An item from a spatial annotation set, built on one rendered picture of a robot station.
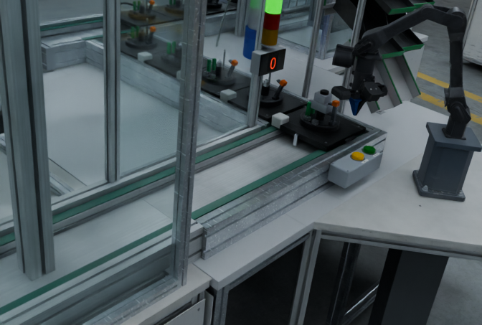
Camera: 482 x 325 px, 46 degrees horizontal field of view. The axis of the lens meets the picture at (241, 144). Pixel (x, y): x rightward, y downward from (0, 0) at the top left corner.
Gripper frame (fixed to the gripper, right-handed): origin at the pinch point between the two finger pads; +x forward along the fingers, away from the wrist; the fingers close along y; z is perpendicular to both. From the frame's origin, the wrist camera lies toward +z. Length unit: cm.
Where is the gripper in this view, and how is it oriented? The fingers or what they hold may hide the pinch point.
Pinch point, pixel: (356, 105)
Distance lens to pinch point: 191.1
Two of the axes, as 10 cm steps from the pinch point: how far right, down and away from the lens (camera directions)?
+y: 9.0, -1.2, 4.2
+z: 4.2, 4.6, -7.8
